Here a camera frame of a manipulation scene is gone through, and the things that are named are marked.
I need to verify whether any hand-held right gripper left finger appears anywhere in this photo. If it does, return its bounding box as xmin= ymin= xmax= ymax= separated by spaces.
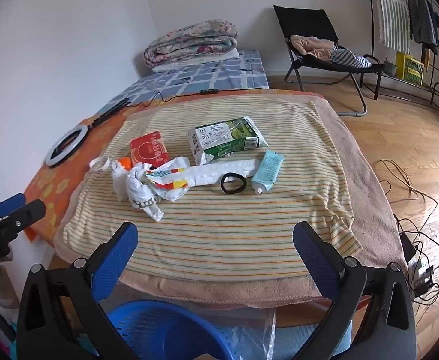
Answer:
xmin=16 ymin=222 xmax=145 ymax=360

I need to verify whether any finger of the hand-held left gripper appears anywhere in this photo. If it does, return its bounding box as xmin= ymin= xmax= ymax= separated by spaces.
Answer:
xmin=0 ymin=199 xmax=47 ymax=241
xmin=0 ymin=193 xmax=27 ymax=223

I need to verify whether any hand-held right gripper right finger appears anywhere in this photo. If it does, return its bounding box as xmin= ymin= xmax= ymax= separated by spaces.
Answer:
xmin=291 ymin=221 xmax=417 ymax=360

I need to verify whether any white plastic bag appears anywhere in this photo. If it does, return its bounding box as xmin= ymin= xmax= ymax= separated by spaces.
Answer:
xmin=112 ymin=161 xmax=166 ymax=222

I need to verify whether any blue plastic basket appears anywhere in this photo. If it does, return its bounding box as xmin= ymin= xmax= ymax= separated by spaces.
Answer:
xmin=105 ymin=300 xmax=235 ymax=360

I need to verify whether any red tissue pack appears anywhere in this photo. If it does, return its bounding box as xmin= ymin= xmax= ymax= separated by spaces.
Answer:
xmin=130 ymin=130 xmax=171 ymax=167

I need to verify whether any long white wrapper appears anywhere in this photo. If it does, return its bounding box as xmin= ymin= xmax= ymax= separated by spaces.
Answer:
xmin=145 ymin=157 xmax=262 ymax=200

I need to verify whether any orange printed sheet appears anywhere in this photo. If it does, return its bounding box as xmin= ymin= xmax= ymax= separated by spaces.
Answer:
xmin=24 ymin=89 xmax=329 ymax=248

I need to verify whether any light blue floor mat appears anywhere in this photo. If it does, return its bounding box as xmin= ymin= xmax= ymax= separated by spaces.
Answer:
xmin=274 ymin=307 xmax=355 ymax=360

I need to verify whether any beige blanket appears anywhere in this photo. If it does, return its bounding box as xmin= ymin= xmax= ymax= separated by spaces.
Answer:
xmin=120 ymin=95 xmax=408 ymax=308

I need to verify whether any clear plastic bag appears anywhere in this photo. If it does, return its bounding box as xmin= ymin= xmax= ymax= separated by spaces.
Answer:
xmin=175 ymin=300 xmax=276 ymax=360

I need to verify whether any striped yellow blanket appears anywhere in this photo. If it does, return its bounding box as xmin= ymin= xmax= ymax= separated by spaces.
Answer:
xmin=61 ymin=95 xmax=363 ymax=280

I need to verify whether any black power adapter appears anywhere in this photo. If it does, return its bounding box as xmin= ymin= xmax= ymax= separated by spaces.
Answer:
xmin=399 ymin=232 xmax=417 ymax=259

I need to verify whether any light blue tube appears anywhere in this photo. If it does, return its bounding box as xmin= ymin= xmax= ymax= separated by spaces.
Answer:
xmin=251 ymin=150 xmax=285 ymax=196

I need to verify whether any white power strip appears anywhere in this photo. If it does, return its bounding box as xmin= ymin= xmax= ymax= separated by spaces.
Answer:
xmin=407 ymin=257 xmax=435 ymax=282

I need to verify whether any black tripod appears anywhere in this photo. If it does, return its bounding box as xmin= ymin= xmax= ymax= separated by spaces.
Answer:
xmin=88 ymin=97 xmax=130 ymax=126

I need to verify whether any green and white milk carton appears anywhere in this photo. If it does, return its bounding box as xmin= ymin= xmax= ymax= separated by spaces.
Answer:
xmin=188 ymin=117 xmax=270 ymax=166

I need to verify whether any striped garment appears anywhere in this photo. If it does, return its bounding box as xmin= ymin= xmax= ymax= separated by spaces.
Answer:
xmin=330 ymin=49 xmax=373 ymax=69

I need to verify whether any blue checkered mattress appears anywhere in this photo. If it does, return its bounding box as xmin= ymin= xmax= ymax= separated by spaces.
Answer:
xmin=107 ymin=49 xmax=269 ymax=107

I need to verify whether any black clothes rack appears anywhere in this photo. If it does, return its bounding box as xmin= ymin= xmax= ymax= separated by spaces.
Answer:
xmin=362 ymin=0 xmax=439 ymax=118

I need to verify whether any pink cloth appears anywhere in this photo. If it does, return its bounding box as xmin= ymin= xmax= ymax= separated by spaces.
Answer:
xmin=290 ymin=34 xmax=336 ymax=62

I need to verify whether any yellow box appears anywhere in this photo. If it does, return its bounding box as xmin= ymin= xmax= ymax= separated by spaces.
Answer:
xmin=396 ymin=52 xmax=424 ymax=86

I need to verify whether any folded white bedding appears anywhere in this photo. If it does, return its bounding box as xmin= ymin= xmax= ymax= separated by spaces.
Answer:
xmin=152 ymin=49 xmax=240 ymax=74

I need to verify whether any folded floral quilt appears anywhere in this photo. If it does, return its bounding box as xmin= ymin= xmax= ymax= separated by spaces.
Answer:
xmin=143 ymin=19 xmax=240 ymax=69

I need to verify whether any black folding chair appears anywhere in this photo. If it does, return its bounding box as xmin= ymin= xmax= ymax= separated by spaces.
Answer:
xmin=273 ymin=5 xmax=385 ymax=116

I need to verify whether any striped hanging cloth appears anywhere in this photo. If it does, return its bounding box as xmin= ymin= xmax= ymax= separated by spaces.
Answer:
xmin=367 ymin=0 xmax=411 ymax=51

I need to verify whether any dark hanging jacket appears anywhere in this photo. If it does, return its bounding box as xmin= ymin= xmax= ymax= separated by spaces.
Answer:
xmin=408 ymin=0 xmax=439 ymax=55

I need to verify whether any white ring light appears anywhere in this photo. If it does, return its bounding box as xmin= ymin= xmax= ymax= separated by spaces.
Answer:
xmin=45 ymin=125 xmax=90 ymax=168

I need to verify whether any tangle of floor cables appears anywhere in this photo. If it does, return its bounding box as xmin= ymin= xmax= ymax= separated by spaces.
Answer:
xmin=377 ymin=159 xmax=439 ymax=306

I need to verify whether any black hair tie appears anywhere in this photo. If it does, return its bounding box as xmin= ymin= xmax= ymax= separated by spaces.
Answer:
xmin=220 ymin=172 xmax=247 ymax=195

